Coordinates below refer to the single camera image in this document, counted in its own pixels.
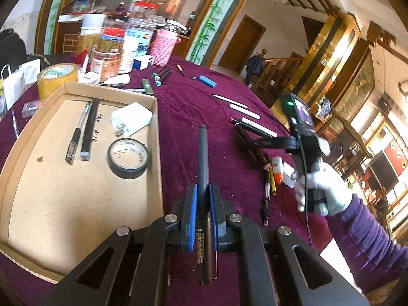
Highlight white paper bag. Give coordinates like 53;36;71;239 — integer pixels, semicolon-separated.
0;59;41;109

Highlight person's right hand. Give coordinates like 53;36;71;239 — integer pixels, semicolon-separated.
291;161;354;217

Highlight three black teal-capped markers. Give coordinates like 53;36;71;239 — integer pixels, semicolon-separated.
155;66;173;86

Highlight pink knitted bottle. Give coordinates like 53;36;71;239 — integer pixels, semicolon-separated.
149;29;182;67

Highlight yellow tape roll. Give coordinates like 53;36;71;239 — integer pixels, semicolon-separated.
37;63;79;99

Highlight framed landscape painting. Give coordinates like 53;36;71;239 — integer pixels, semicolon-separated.
333;51;377;123

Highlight clear jar blue label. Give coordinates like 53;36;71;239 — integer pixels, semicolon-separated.
120;19;154;72

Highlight black tape roll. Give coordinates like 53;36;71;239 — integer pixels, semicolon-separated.
107;138;150;180

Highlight clear gel pen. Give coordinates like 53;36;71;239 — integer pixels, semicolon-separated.
65;101;93;165

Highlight blue white small box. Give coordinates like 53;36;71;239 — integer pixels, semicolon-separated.
133;54;154;71

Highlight black clip pen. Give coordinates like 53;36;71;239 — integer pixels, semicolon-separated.
261;169;272;227

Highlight white printed marker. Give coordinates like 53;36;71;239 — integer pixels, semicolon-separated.
240;117;278;137

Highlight white glue bottle orange cap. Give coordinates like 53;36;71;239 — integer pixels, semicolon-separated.
271;156;284;185

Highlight yellow pen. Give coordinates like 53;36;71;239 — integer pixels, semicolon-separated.
267;165;278;197

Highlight thin white pen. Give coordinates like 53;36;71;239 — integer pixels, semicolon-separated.
212;94;248;108

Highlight wooden door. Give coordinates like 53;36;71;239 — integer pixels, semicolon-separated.
218;15;266;74

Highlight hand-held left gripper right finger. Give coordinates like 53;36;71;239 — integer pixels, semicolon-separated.
209;183;372;306

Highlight black sofa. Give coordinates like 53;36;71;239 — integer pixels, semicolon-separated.
0;29;48;67

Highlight glass jar orange label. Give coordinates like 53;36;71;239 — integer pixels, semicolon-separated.
90;46;124;82

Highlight wooden cabinet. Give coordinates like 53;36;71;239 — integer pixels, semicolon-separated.
57;13;192;58

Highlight blue lighter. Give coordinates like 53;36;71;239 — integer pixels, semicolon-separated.
191;75;218;88

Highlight person's right forearm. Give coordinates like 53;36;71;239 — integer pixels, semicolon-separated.
327;194;408;294

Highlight white barcode packet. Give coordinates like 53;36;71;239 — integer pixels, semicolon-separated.
78;72;99;85

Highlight clear jar red white label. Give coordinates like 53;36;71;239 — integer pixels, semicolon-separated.
102;27;125;48

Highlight black cable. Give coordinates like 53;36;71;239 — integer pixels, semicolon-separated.
301;140;314;246

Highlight white eraser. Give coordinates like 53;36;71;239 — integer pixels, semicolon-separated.
104;74;131;86

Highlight blue pen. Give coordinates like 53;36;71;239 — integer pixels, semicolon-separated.
11;111;20;139

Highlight green lighter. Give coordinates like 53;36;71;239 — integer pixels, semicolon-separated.
141;79;156;98

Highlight black marker grey cap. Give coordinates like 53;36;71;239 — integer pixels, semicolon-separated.
80;98;100;161

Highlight clear jar red lid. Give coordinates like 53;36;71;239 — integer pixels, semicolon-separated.
134;2;159;20

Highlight black marker red cap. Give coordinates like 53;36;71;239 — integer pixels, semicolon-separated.
228;117;256;134

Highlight wooden staircase railing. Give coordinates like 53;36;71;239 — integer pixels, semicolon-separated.
255;53;307;109

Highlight bamboo painted pillar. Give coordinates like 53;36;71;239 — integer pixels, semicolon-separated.
186;0;246;67
41;0;74;55

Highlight short white pen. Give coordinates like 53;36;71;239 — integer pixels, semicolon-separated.
229;104;261;120

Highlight small clear pink box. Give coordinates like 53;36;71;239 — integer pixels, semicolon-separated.
22;100;43;117

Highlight grey black pen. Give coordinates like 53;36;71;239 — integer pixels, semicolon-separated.
195;125;212;286

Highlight shallow cardboard box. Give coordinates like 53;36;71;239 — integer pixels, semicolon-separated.
0;82;164;284

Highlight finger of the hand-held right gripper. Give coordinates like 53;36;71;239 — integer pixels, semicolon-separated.
235;123;298;154

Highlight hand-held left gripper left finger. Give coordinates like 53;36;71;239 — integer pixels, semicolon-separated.
36;183;199;306

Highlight white charger plug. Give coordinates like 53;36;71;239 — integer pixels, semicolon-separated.
110;102;154;137

